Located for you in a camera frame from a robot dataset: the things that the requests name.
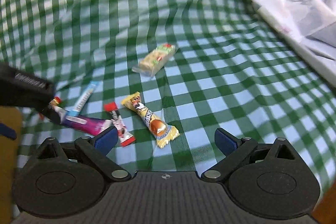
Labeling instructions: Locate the purple white long bar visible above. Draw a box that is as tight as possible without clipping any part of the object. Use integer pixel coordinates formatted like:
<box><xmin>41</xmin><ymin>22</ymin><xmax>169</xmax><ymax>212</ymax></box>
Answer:
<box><xmin>45</xmin><ymin>106</ymin><xmax>113</xmax><ymax>136</ymax></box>

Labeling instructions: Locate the small red snack stick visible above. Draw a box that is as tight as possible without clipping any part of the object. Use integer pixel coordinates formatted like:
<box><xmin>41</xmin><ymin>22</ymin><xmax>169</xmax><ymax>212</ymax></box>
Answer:
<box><xmin>104</xmin><ymin>102</ymin><xmax>135</xmax><ymax>147</ymax></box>

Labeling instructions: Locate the small red gold candy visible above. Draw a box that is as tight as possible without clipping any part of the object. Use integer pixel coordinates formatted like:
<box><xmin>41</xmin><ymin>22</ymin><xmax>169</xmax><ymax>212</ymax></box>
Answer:
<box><xmin>39</xmin><ymin>97</ymin><xmax>62</xmax><ymax>120</ymax></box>

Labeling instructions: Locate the light blue snack stick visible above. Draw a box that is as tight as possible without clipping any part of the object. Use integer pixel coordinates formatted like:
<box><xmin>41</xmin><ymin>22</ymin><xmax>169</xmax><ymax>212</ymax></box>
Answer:
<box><xmin>68</xmin><ymin>81</ymin><xmax>99</xmax><ymax>117</ymax></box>

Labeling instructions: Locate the yellow wafer bar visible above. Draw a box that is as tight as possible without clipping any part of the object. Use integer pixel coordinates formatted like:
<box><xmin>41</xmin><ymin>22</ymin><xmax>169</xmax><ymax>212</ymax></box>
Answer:
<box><xmin>121</xmin><ymin>92</ymin><xmax>180</xmax><ymax>148</ymax></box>

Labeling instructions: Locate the clear nut bar packet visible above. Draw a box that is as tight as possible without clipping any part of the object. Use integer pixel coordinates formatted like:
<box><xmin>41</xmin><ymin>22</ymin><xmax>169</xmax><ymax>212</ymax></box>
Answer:
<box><xmin>131</xmin><ymin>43</ymin><xmax>178</xmax><ymax>78</ymax></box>

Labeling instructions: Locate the open cardboard box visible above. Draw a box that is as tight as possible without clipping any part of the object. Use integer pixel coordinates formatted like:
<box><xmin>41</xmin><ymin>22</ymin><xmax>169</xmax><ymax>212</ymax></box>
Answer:
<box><xmin>1</xmin><ymin>106</ymin><xmax>22</xmax><ymax>223</ymax></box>

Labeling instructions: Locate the green checkered cloth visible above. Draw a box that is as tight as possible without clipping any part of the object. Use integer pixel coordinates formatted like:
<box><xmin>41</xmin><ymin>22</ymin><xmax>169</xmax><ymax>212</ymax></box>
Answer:
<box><xmin>1</xmin><ymin>0</ymin><xmax>335</xmax><ymax>192</ymax></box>

